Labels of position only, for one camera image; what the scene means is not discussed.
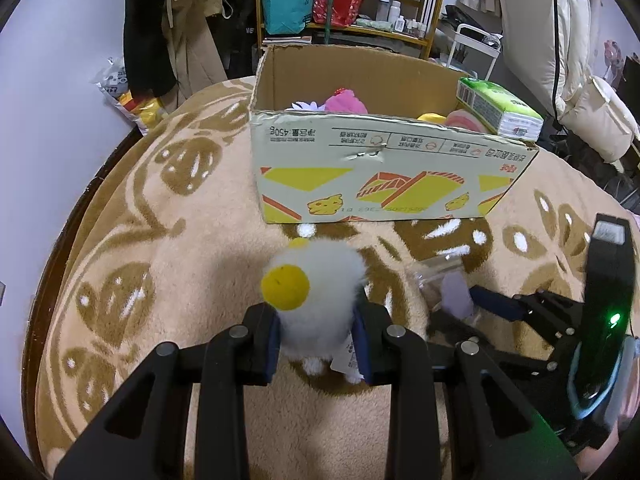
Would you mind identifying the printed cardboard box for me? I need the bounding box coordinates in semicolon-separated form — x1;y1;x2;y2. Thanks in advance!
248;44;537;224

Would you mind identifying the yellow bear plush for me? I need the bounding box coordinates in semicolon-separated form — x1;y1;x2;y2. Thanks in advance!
418;113;447;125

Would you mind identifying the plastic bag with toys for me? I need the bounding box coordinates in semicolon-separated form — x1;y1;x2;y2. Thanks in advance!
93;58;167;136

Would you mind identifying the pink bear plush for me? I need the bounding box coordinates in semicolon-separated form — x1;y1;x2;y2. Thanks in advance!
324;88;368;115

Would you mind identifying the beige patterned rug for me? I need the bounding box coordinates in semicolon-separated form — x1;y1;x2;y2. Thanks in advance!
35;78;626;472

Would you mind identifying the beige hanging coat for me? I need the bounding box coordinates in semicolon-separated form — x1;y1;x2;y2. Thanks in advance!
162;0;228;110

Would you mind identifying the white purple flower plush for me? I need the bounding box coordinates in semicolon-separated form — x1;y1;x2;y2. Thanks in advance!
288;101;326;113

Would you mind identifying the pink cube plush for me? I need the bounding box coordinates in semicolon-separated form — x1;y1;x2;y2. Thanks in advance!
444;110;488;133

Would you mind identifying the wooden shelf unit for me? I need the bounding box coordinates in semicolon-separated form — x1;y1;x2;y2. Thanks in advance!
256;0;444;58

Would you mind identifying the cream folded mattress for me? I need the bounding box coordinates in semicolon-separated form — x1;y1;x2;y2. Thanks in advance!
500;0;639;162

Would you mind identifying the white fluffy chick plush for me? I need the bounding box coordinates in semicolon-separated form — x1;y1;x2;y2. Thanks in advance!
260;237;367;376

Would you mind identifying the green vertical pole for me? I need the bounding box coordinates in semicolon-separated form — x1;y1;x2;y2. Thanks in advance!
323;0;333;46

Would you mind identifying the green tissue pack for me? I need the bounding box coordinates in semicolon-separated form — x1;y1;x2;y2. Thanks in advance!
456;77;544;142

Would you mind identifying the white utility cart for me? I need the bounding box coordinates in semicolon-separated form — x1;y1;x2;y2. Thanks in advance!
444;24;502;80

